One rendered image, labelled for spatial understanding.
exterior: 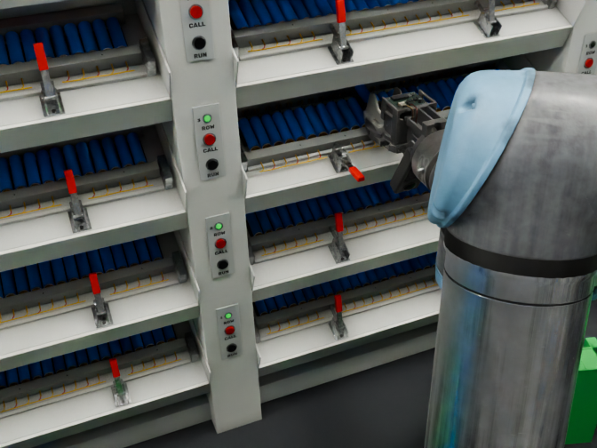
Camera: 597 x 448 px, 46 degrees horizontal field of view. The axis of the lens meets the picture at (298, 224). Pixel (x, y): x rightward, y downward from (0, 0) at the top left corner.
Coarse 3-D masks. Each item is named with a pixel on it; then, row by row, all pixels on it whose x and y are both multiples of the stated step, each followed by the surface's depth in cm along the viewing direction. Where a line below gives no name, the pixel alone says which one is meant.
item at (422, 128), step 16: (400, 96) 113; (416, 96) 114; (384, 112) 113; (400, 112) 109; (416, 112) 110; (432, 112) 109; (384, 128) 116; (400, 128) 111; (416, 128) 108; (432, 128) 109; (400, 144) 113; (416, 144) 107
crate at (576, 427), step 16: (592, 352) 129; (592, 368) 126; (576, 384) 127; (592, 384) 128; (576, 400) 130; (592, 400) 130; (576, 416) 132; (592, 416) 132; (576, 432) 135; (592, 432) 135
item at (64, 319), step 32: (96, 256) 123; (128, 256) 124; (160, 256) 124; (0, 288) 118; (32, 288) 118; (64, 288) 118; (96, 288) 115; (128, 288) 122; (160, 288) 123; (192, 288) 124; (0, 320) 115; (32, 320) 116; (64, 320) 117; (96, 320) 118; (128, 320) 119; (160, 320) 121; (0, 352) 113; (32, 352) 114; (64, 352) 118
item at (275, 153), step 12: (348, 132) 122; (360, 132) 122; (288, 144) 119; (300, 144) 119; (312, 144) 119; (324, 144) 120; (348, 144) 122; (252, 156) 116; (264, 156) 117; (276, 156) 118; (288, 156) 119; (276, 168) 117
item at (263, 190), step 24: (240, 144) 117; (264, 168) 118; (288, 168) 119; (312, 168) 119; (360, 168) 121; (384, 168) 122; (264, 192) 115; (288, 192) 117; (312, 192) 120; (336, 192) 123
